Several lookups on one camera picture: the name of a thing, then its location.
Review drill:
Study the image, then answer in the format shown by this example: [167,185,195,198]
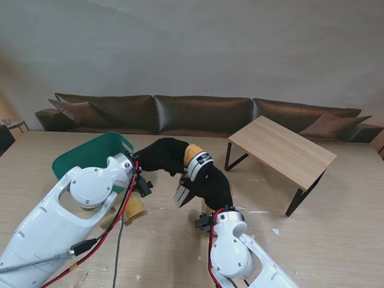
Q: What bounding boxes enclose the dark chair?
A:
[0,124,16,157]

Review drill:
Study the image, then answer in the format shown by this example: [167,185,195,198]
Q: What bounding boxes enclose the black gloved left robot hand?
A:
[133,137,190,178]

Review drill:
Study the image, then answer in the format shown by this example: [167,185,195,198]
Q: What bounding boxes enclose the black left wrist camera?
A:
[134,173,154,199]

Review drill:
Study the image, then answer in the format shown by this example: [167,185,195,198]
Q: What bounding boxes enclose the green plastic basket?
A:
[52,132,136,196]

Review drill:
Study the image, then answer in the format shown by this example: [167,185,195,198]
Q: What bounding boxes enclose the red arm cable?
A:
[208,209,223,287]
[44,160,142,286]

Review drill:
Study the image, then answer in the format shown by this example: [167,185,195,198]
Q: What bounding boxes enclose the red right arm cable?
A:
[208,209,223,287]

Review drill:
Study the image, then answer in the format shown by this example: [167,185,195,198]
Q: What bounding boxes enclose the wooden shoe brush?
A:
[121,194,147,226]

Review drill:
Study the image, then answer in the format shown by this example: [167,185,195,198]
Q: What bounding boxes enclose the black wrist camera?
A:
[194,214,215,233]
[134,173,154,199]

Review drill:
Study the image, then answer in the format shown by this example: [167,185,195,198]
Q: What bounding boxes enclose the red left arm cable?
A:
[44,160,142,286]

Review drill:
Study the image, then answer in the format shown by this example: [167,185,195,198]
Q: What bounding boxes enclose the thin dark grey cable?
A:
[111,206,126,288]

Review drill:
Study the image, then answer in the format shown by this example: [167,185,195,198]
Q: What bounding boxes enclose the small wooden shelf black legs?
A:
[224,115,337,217]

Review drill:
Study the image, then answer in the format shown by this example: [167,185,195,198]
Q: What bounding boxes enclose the brown leather cushion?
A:
[298,112,373,139]
[47,98,112,128]

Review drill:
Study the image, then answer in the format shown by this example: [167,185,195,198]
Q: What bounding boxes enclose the wooden side table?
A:
[0,119,31,133]

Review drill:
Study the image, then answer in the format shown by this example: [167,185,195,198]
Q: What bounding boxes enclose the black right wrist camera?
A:
[194,214,215,233]

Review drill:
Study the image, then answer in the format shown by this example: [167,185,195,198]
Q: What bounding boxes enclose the dark brown leather sofa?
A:
[35,92,384,143]

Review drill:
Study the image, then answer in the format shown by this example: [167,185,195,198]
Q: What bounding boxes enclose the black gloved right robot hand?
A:
[179,166,235,211]

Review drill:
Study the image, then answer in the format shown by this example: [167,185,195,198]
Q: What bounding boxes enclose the grey cable with black plug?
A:
[0,238,98,272]

